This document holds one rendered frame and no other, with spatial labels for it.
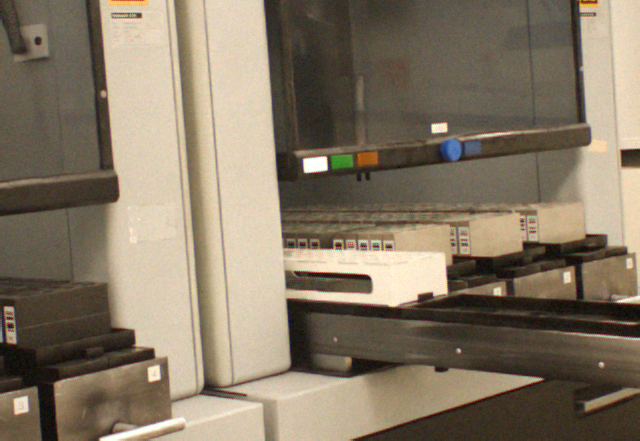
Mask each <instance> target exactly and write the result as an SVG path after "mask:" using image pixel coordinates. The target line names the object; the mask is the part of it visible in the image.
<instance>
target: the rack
mask: <svg viewBox="0 0 640 441"><path fill-rule="evenodd" d="M283 255H284V269H285V283H286V298H300V299H316V301H333V302H350V303H367V304H383V305H389V306H397V305H398V304H402V303H406V302H411V301H416V300H418V294H419V293H424V292H433V295H434V296H435V295H441V294H445V293H446V294H447V279H446V264H445V253H431V252H390V251H349V250H308V248H283ZM293 271H316V272H341V273H366V274H368V276H370V277H371V279H372V280H356V279H333V278H311V277H298V276H296V273H294V272H293Z"/></svg>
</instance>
